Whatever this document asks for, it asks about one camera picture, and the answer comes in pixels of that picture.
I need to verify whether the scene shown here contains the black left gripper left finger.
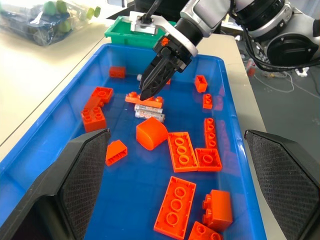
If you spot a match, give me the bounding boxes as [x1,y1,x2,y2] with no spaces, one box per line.
[0,128,111,240]

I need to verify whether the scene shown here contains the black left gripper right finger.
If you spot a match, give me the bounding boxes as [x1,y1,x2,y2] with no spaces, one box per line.
[244,129,320,240]

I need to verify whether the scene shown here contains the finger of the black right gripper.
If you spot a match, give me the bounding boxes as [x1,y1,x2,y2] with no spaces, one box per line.
[139,48,171,98]
[140,58,180,102]

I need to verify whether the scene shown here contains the green plastic bin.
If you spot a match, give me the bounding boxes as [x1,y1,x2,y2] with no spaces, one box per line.
[104,15,177,50]

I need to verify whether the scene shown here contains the blue plastic bin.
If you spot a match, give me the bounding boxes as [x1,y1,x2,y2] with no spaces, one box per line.
[0,42,267,240]

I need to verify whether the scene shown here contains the flat orange toy plate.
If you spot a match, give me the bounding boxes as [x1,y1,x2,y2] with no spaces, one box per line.
[124,91,165,109]

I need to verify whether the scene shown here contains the orange sloped toy brick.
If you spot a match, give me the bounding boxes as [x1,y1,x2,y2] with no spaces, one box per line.
[105,140,128,167]

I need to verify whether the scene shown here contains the orange square toy brick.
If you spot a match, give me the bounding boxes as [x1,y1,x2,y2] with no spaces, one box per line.
[80,105,107,133]
[86,86,114,108]
[194,147,223,172]
[187,220,223,240]

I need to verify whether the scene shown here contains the orange rounded toy brick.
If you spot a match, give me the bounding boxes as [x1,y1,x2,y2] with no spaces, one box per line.
[201,189,234,232]
[136,116,169,151]

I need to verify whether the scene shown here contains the narrow orange toy brick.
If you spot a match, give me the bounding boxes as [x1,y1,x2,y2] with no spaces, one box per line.
[203,117,218,150]

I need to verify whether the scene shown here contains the long orange toy brick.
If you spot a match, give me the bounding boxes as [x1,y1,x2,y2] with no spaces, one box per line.
[153,175,197,240]
[166,131,200,173]

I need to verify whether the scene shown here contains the white power strip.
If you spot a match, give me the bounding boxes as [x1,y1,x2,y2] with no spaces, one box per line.
[294,67,310,77]

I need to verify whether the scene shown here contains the clear plastic bag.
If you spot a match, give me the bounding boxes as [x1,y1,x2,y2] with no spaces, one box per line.
[0,0,102,47]

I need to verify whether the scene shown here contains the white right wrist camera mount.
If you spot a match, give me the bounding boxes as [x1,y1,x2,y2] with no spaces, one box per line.
[129,11,200,59]

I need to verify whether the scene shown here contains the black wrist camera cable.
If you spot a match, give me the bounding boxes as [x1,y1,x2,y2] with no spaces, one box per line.
[141,0,164,25]

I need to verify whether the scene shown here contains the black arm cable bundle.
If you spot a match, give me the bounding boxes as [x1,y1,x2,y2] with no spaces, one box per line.
[242,29,320,74]

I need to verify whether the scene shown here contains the white floor cable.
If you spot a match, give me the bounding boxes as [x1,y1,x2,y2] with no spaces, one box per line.
[254,71,320,99]

